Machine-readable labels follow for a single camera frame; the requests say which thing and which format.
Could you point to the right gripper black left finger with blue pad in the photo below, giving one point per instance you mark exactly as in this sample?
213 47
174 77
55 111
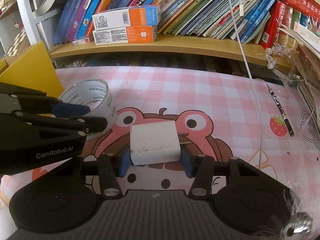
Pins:
110 167

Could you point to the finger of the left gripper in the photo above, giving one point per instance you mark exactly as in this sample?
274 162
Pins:
22 123
20 99

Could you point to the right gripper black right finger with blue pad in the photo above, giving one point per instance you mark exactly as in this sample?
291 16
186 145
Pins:
201 169

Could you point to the clear packing tape roll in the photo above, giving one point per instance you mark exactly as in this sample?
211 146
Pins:
95 94

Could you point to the white power adapter cube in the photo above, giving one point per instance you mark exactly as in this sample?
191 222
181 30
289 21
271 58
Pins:
155 143

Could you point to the yellow cardboard box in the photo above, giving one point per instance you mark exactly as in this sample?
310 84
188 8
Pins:
32 68

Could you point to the brown white chessboard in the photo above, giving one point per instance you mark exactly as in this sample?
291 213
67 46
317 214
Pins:
20 43

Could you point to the pink cartoon desk mat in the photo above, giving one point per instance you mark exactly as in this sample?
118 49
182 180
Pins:
265 183

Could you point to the small red white box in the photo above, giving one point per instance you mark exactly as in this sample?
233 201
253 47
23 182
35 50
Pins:
83 40

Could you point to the black patterned pencil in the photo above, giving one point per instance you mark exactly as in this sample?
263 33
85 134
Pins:
282 112

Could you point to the lower orange white toothpaste box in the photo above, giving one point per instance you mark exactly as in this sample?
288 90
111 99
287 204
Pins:
134 34

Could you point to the orange white toothpaste box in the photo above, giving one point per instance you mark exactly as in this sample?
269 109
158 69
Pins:
134 34
142 15

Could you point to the white wooden bookshelf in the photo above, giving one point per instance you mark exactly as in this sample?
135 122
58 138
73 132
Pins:
41 29

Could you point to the upper orange white toothpaste box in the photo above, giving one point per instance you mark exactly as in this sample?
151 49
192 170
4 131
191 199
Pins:
142 15

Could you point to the row of leaning books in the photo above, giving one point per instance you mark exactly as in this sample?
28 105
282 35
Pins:
218 19

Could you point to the pile of papers and books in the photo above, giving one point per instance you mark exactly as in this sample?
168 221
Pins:
306 61

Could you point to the red dictionary books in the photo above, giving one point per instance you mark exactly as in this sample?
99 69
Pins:
288 13

